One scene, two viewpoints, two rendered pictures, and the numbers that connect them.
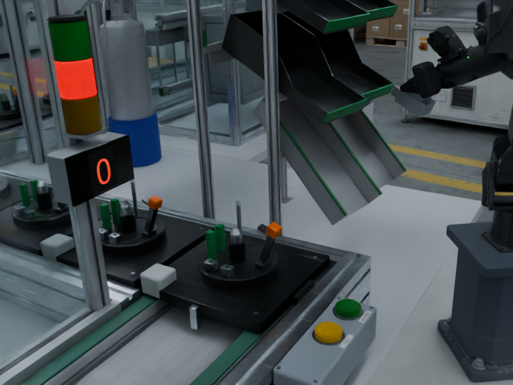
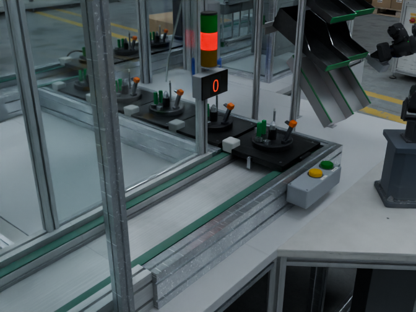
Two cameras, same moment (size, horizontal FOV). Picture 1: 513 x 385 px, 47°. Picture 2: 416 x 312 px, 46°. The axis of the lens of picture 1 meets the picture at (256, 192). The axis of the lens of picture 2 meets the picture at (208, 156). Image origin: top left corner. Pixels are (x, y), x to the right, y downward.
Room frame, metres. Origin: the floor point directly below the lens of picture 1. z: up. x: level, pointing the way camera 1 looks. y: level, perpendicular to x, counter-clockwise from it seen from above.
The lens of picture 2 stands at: (-0.62, 0.06, 1.66)
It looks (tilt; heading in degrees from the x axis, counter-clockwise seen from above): 26 degrees down; 7
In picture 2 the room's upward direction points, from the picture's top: straight up
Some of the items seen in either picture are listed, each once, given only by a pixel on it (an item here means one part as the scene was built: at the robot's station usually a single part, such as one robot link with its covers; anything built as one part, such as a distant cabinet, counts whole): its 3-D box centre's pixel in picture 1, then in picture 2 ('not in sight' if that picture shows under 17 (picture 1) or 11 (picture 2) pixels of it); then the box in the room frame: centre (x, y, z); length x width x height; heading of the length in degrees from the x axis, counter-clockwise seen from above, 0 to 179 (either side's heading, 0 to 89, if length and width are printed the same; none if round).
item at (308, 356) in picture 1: (328, 351); (314, 182); (0.72, -0.10, 0.93); 0.21 x 0.07 x 0.06; 147
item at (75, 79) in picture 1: (75, 77); (208, 40); (0.81, 0.24, 1.33); 0.05 x 0.05 x 0.05
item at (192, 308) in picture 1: (195, 317); (249, 163); (0.80, 0.11, 0.95); 0.01 x 0.01 x 0.04; 57
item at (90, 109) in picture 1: (81, 112); (208, 57); (0.81, 0.24, 1.28); 0.05 x 0.05 x 0.05
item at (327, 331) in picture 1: (328, 334); (315, 174); (0.72, -0.10, 0.96); 0.04 x 0.04 x 0.02
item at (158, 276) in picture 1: (158, 280); (231, 145); (0.88, 0.17, 0.97); 0.05 x 0.05 x 0.04; 57
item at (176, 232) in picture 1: (127, 218); (213, 114); (1.05, 0.25, 1.01); 0.24 x 0.24 x 0.13; 57
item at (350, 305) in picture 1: (347, 310); (326, 166); (0.78, -0.13, 0.96); 0.04 x 0.04 x 0.02
